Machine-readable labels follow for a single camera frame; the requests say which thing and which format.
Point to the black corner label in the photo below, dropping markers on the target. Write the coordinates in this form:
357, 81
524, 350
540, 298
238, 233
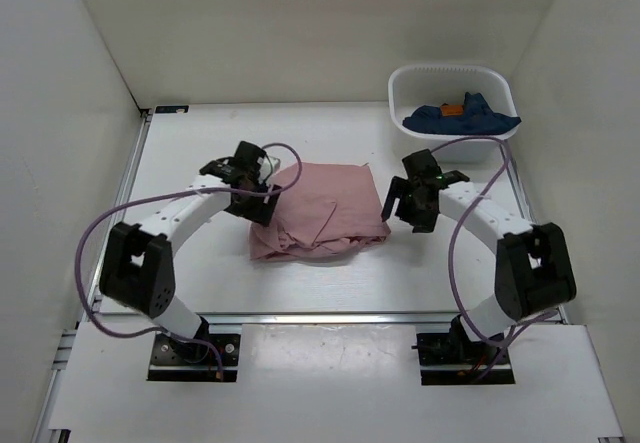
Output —
171, 109

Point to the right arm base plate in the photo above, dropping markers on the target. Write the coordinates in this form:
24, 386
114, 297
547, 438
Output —
443, 364

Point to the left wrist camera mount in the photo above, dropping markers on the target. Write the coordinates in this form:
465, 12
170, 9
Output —
270, 165

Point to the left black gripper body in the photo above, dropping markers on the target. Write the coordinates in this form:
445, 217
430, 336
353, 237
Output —
253, 208

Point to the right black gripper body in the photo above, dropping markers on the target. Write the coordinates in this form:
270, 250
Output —
410, 209

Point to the white plastic basket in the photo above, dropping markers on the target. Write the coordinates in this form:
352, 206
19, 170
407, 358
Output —
431, 104

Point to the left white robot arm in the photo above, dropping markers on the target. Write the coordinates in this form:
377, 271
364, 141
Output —
138, 268

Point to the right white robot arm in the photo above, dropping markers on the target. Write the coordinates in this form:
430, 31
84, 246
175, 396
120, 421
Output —
533, 271

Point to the dark blue trousers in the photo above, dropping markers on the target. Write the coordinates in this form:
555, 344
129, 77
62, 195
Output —
474, 117

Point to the pink trousers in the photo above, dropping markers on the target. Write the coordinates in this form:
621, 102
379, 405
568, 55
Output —
331, 211

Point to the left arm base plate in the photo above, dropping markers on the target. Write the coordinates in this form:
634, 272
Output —
174, 362

